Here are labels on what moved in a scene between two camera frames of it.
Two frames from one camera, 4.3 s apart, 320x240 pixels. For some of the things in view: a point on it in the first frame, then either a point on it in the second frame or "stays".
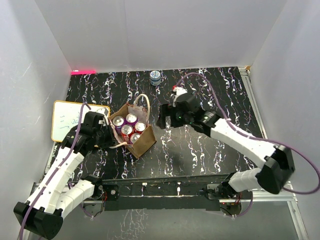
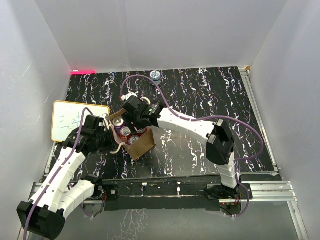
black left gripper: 107,144 stays
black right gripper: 167,110 -> 129,120
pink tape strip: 83,72 stays
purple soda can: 126,130 stays
